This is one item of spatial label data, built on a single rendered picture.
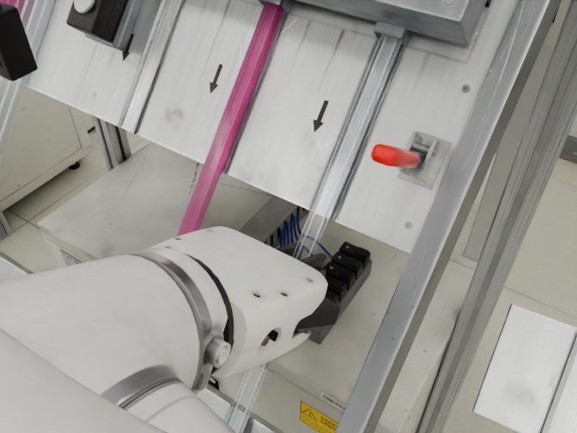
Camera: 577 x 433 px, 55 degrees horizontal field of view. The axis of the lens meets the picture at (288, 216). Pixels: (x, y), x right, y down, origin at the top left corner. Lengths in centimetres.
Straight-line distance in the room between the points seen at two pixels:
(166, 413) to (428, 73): 33
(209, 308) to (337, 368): 53
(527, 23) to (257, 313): 28
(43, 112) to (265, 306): 173
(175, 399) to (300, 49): 34
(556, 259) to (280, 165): 154
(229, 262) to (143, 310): 11
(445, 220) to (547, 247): 156
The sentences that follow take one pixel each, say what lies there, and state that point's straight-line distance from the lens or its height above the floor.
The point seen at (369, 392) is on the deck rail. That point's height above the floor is 92.
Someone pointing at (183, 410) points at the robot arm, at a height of 111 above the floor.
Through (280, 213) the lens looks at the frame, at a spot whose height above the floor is 66.
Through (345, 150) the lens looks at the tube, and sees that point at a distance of 44.
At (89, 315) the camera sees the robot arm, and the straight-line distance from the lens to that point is 23.
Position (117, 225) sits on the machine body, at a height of 62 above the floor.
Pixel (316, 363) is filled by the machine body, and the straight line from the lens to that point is 80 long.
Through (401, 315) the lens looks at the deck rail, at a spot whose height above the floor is 97.
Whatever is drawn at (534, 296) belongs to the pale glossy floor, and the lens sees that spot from 181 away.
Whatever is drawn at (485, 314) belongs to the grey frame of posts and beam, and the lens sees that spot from 83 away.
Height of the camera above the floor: 131
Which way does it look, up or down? 44 degrees down
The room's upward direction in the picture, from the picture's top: straight up
